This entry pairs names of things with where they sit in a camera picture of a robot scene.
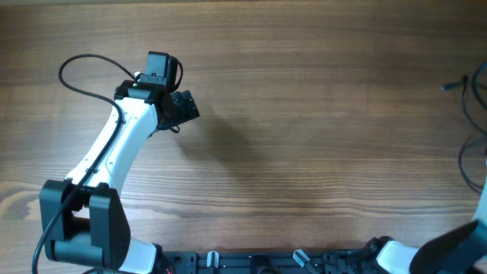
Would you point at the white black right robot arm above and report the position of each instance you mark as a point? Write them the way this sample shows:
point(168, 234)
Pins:
point(457, 251)

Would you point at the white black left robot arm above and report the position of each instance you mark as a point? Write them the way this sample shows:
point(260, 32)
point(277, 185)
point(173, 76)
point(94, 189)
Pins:
point(83, 219)

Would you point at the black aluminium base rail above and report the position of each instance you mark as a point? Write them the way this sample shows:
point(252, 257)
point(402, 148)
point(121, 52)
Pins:
point(299, 261)

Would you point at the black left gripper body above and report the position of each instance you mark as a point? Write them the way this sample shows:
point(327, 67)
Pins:
point(189, 105)

